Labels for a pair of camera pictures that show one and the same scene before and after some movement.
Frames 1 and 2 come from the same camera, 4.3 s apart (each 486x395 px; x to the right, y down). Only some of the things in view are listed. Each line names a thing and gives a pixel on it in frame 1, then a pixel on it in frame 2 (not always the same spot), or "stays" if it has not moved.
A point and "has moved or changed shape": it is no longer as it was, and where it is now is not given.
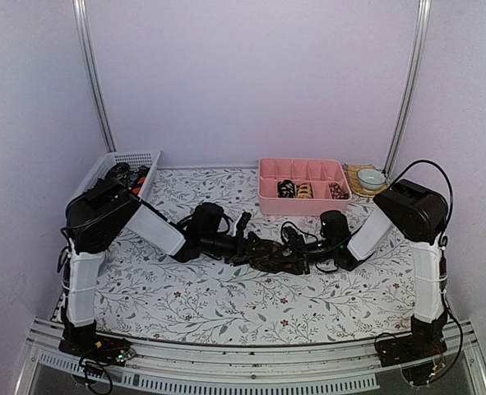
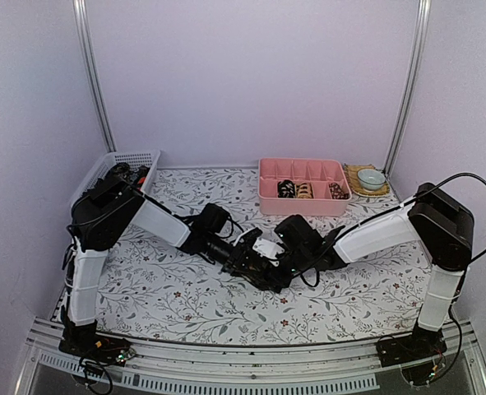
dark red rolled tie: [337, 192] stays
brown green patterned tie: [265, 263] has moved or changed shape
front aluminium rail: [352, 366] stays
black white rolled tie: [286, 188] stays
